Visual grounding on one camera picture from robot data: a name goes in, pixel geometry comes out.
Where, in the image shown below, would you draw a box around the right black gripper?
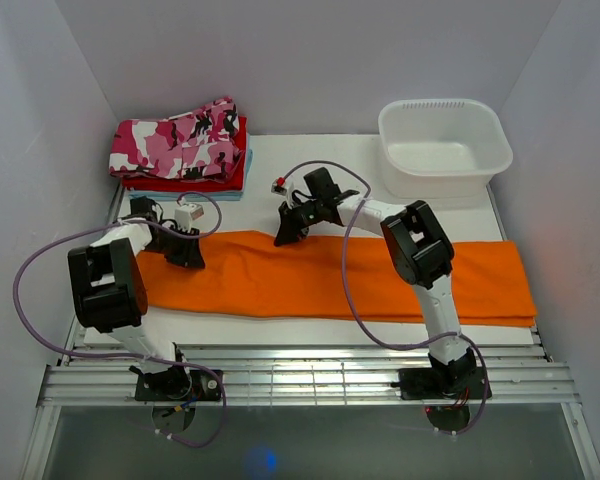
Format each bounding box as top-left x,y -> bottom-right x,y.
275,197 -> 324,246

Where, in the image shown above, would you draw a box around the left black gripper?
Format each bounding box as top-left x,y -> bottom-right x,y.
141,223 -> 205,269

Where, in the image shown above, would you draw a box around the orange trousers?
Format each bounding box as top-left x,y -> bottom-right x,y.
137,231 -> 537,327

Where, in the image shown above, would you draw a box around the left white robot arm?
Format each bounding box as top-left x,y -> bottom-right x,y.
68,197 -> 205,400

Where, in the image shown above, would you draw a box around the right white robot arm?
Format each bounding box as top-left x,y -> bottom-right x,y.
271,167 -> 489,400

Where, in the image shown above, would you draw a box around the light blue folded trousers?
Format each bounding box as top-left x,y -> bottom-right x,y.
125,135 -> 253,201

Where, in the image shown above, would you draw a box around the red folded trousers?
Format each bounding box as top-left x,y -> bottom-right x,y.
121,116 -> 252,194

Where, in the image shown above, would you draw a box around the pink camouflage folded trousers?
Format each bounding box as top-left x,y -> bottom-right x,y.
108,97 -> 247,183

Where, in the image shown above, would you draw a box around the white plastic basin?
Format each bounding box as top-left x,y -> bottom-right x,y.
378,99 -> 513,199

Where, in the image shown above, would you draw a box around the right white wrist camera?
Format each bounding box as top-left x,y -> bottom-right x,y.
271,177 -> 295,204

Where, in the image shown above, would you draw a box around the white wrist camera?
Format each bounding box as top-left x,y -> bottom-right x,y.
174,201 -> 204,234
271,177 -> 295,204

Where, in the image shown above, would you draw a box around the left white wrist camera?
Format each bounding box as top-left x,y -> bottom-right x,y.
174,201 -> 204,234

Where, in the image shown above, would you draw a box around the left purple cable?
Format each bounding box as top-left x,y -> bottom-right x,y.
12,192 -> 228,449

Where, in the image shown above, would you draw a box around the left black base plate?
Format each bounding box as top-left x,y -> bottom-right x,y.
129,366 -> 221,402

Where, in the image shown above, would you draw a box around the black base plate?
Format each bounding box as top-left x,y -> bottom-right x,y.
391,367 -> 492,400
129,366 -> 221,402

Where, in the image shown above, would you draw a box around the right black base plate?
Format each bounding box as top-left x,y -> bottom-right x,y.
391,367 -> 492,400

